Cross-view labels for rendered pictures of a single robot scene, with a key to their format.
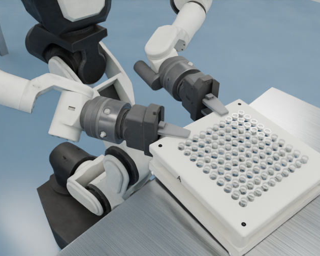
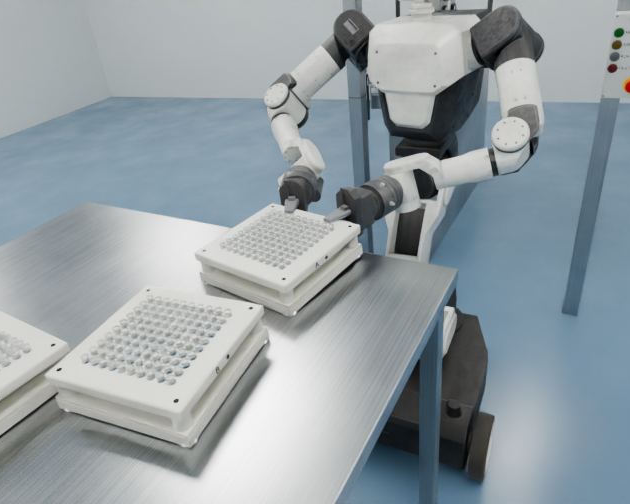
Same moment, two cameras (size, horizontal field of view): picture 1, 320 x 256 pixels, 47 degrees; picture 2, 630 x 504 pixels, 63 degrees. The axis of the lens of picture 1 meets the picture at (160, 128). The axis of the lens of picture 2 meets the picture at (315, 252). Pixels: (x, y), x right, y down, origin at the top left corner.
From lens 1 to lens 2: 113 cm
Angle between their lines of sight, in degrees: 62
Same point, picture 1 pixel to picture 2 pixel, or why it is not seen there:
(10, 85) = (283, 135)
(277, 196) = (234, 260)
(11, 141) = (471, 273)
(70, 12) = (393, 116)
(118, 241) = (209, 236)
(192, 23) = (459, 165)
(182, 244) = not seen: hidden behind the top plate
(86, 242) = (206, 227)
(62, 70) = not seen: hidden behind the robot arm
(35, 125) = (507, 277)
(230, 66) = not seen: outside the picture
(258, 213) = (215, 254)
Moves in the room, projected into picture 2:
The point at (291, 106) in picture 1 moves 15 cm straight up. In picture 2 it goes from (424, 286) to (425, 216)
